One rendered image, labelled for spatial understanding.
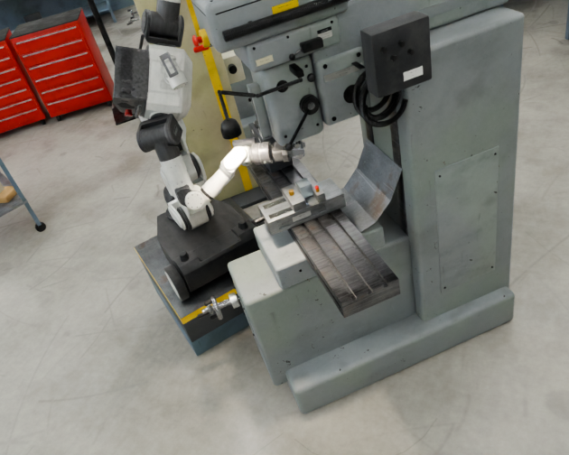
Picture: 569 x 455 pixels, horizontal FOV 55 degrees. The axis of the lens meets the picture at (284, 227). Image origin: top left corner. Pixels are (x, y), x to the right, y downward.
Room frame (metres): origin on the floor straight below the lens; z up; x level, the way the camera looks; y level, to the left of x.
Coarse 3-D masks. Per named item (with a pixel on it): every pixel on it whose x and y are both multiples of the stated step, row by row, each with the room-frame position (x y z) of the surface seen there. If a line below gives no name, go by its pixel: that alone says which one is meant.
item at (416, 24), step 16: (400, 16) 1.68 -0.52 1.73; (416, 16) 1.64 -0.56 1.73; (368, 32) 1.62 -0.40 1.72; (384, 32) 1.60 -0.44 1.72; (400, 32) 1.61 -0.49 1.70; (416, 32) 1.62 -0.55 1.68; (368, 48) 1.61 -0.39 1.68; (384, 48) 1.59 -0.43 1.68; (400, 48) 1.61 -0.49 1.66; (416, 48) 1.62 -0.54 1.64; (368, 64) 1.63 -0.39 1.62; (384, 64) 1.60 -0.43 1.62; (400, 64) 1.61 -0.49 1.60; (416, 64) 1.62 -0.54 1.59; (368, 80) 1.64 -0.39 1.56; (384, 80) 1.60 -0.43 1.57; (400, 80) 1.61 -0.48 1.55; (416, 80) 1.62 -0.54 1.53; (384, 96) 1.60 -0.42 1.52
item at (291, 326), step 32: (384, 224) 1.96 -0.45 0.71; (256, 256) 1.97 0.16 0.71; (384, 256) 1.80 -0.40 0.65; (256, 288) 1.76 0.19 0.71; (288, 288) 1.72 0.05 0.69; (320, 288) 1.74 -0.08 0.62; (256, 320) 1.69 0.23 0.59; (288, 320) 1.71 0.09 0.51; (320, 320) 1.74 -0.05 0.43; (352, 320) 1.77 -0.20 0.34; (384, 320) 1.80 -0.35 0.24; (288, 352) 1.70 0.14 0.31; (320, 352) 1.73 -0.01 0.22
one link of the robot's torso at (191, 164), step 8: (144, 120) 2.35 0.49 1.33; (184, 128) 2.37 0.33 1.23; (184, 136) 2.37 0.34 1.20; (176, 144) 2.40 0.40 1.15; (184, 144) 2.36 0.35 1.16; (184, 152) 2.38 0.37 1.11; (184, 160) 2.35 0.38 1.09; (192, 160) 2.38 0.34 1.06; (192, 168) 2.35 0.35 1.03; (200, 168) 2.38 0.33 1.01; (192, 176) 2.35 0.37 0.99
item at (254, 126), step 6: (252, 126) 2.49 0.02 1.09; (252, 132) 2.50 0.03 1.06; (258, 132) 2.42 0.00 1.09; (258, 138) 2.39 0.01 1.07; (264, 138) 2.34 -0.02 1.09; (270, 138) 2.33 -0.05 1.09; (276, 162) 2.33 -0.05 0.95; (282, 162) 2.34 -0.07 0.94; (288, 162) 2.35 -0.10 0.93; (270, 168) 2.33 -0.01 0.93; (276, 168) 2.33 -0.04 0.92; (282, 168) 2.34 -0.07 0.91
